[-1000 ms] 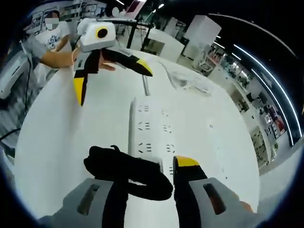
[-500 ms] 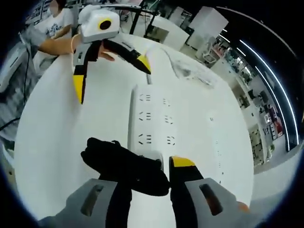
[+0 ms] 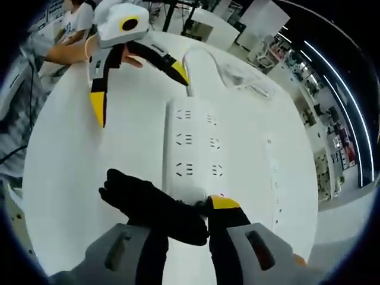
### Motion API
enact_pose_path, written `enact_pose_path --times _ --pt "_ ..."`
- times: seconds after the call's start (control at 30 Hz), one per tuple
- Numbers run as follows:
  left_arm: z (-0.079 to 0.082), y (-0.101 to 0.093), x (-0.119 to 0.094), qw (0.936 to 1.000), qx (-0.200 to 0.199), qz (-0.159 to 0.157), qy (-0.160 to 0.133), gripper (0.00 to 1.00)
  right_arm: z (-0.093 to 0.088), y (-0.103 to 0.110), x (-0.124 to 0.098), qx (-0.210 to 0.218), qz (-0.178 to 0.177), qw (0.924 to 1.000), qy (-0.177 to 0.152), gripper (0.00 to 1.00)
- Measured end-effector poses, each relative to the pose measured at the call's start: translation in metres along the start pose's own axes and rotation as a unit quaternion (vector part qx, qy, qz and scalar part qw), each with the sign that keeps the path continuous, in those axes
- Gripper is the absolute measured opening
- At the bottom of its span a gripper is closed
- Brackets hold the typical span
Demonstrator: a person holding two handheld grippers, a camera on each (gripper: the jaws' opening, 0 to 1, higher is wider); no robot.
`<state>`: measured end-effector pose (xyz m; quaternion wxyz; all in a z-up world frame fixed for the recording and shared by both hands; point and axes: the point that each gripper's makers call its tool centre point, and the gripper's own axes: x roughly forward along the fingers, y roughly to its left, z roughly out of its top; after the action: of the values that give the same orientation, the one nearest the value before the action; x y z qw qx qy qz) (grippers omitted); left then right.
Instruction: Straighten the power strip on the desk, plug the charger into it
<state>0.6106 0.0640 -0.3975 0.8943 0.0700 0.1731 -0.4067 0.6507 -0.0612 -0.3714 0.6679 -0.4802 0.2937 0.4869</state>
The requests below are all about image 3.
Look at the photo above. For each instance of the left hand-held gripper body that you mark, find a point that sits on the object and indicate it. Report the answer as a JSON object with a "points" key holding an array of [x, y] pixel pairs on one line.
{"points": [[118, 20]]}

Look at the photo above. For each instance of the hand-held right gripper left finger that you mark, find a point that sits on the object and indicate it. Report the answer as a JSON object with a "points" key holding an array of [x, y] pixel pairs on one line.
{"points": [[130, 255]]}

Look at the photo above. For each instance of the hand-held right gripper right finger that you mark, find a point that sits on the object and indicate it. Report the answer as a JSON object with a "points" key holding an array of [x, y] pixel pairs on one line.
{"points": [[228, 237]]}

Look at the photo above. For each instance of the white power strip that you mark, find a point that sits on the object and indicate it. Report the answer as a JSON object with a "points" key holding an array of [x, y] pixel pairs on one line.
{"points": [[237, 154]]}

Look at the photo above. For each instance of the white desk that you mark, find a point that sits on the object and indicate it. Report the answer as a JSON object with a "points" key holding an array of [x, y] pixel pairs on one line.
{"points": [[65, 148]]}

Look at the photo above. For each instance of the ceiling light strip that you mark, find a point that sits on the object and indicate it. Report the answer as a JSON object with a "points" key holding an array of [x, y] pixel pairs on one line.
{"points": [[341, 101], [360, 118]]}

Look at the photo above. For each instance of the person's left hand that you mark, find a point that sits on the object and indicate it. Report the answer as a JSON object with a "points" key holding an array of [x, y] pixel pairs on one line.
{"points": [[133, 60]]}

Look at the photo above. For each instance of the yellow wristband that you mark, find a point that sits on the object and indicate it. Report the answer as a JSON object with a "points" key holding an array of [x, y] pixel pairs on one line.
{"points": [[86, 49]]}

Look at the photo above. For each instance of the person's white shirt torso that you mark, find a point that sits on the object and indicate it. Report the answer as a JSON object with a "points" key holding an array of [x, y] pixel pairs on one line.
{"points": [[74, 20]]}

